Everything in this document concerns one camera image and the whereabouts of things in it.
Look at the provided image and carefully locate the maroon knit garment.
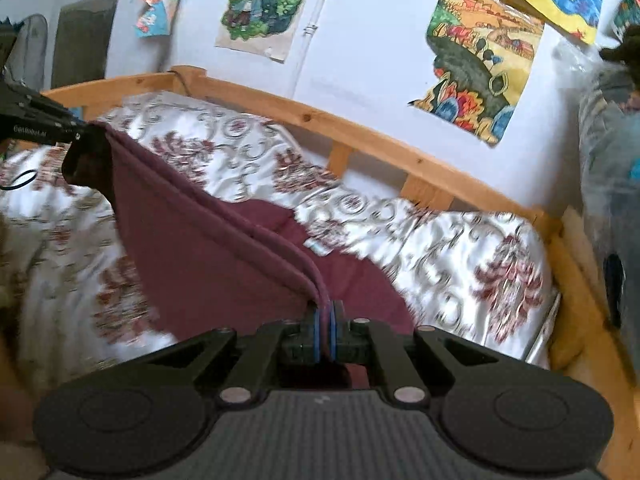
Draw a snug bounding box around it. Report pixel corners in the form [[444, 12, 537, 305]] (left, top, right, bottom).
[[62, 124, 413, 340]]

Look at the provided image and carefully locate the white floral bedspread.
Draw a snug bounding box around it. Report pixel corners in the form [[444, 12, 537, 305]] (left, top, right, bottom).
[[1, 92, 560, 392]]

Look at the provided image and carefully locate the blonde anime girl poster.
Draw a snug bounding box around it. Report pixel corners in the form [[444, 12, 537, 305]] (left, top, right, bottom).
[[216, 0, 305, 63]]

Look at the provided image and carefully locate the landscape painting poster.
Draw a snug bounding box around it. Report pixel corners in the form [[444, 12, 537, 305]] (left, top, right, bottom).
[[409, 0, 544, 146]]

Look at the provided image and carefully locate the black cable loop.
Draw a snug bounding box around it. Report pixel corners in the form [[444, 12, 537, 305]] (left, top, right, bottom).
[[0, 168, 39, 192]]

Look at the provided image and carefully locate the grey blue bundled bedding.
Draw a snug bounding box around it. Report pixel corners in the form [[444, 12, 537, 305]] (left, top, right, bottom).
[[577, 24, 640, 361]]

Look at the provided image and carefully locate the wooden bed frame rail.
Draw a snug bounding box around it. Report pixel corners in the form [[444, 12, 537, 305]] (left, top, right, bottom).
[[46, 65, 639, 479]]

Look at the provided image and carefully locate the white wall cable conduit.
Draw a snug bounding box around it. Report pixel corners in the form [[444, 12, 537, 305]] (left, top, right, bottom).
[[290, 0, 343, 97]]

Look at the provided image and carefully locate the dark wall panel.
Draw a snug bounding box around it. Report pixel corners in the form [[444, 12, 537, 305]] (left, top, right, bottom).
[[51, 0, 118, 89]]

